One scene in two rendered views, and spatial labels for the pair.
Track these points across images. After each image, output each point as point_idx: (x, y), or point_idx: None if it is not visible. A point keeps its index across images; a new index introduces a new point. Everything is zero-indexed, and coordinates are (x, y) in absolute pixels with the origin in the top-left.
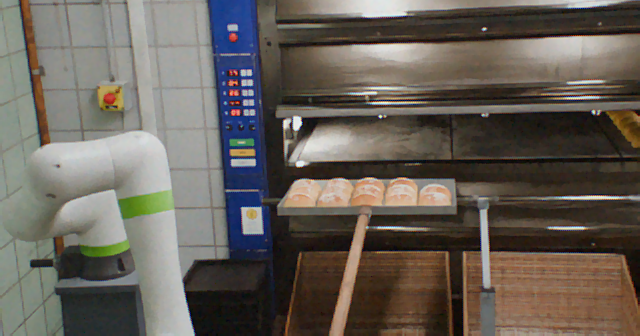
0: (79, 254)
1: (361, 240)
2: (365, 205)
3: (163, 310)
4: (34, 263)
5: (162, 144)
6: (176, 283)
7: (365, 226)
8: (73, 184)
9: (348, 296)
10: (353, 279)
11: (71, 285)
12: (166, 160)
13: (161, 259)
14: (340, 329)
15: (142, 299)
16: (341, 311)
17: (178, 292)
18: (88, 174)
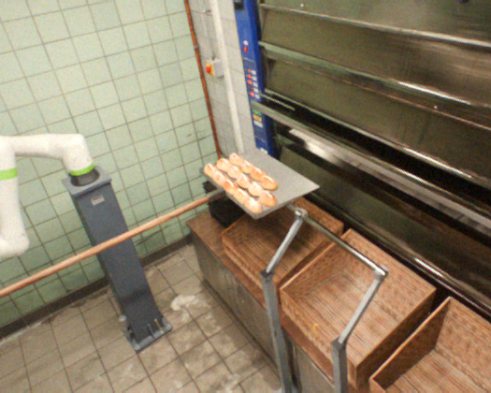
0: None
1: (166, 217)
2: (221, 189)
3: None
4: None
5: None
6: (4, 215)
7: (192, 206)
8: None
9: (81, 255)
10: (108, 244)
11: (64, 181)
12: None
13: None
14: (36, 276)
15: (88, 199)
16: (57, 265)
17: (5, 220)
18: None
